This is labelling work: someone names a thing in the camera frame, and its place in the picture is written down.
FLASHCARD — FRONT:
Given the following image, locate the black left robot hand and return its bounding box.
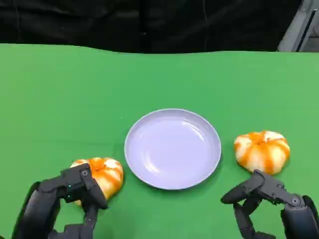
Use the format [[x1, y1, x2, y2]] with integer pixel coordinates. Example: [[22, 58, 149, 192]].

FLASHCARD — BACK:
[[11, 163, 109, 239]]

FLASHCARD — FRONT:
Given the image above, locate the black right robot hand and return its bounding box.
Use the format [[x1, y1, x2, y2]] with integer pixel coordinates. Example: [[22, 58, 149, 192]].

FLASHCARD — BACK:
[[220, 169, 319, 239]]

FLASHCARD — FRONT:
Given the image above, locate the orange and white bread roll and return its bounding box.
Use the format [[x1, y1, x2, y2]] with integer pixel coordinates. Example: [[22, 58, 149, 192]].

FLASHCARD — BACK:
[[233, 130, 291, 176], [69, 157, 125, 207]]

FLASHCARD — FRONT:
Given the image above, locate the green table cloth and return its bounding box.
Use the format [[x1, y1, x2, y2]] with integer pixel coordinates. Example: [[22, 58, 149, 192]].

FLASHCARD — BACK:
[[0, 43, 319, 239]]

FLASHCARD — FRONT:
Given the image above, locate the lilac plate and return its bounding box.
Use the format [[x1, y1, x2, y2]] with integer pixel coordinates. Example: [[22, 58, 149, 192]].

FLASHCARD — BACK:
[[124, 108, 222, 191]]

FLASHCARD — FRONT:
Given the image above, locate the black backdrop curtain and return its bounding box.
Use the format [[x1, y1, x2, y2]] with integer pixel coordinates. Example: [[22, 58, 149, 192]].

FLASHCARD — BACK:
[[0, 0, 304, 54]]

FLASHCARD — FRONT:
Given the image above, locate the grey metal frame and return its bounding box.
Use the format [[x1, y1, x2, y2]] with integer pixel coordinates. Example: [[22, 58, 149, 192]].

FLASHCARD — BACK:
[[277, 0, 319, 52]]

